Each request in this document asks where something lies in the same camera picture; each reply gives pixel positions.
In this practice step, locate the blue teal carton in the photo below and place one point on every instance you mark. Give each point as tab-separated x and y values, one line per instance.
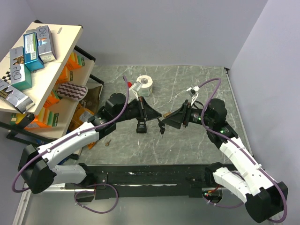
31	56

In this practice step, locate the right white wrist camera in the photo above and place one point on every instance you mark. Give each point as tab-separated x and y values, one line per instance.
193	92

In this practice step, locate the white tape roll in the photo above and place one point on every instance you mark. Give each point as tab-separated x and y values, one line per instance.
146	85

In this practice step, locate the silver crumpled box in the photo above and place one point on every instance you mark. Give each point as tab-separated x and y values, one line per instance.
20	101

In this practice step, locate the black key bunch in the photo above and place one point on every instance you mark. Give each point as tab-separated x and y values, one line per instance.
161	125

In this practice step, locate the silver RIO box upright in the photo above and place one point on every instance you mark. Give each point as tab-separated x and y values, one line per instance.
46	50

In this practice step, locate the brass padlock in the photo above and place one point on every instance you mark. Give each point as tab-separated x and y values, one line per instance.
167	114

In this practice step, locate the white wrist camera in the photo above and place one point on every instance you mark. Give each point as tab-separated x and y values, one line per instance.
193	92
134	90

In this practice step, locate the orange sponge pack stack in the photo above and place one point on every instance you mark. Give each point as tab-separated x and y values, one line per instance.
47	118

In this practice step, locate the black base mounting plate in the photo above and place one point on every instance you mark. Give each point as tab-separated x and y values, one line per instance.
148	180

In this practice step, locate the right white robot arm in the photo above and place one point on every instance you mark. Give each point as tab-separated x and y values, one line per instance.
262	195

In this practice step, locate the orange snack bag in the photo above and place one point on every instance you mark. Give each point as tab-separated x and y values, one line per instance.
80	116

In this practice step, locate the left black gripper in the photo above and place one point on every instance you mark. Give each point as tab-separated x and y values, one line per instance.
146	111

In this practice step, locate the black padlock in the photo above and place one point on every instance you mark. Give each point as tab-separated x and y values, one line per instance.
141	127

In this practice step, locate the brown snack bag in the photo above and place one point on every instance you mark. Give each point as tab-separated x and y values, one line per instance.
92	99

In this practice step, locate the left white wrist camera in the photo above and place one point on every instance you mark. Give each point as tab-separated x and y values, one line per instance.
134	90

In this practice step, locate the silver teal RIO box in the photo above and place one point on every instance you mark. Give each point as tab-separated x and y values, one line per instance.
20	74

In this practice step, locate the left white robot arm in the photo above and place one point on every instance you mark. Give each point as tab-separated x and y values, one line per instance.
39	167

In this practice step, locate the beige black shelf rack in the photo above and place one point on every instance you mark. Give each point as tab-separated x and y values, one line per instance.
65	39

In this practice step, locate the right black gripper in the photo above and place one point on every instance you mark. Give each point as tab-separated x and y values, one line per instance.
183	114

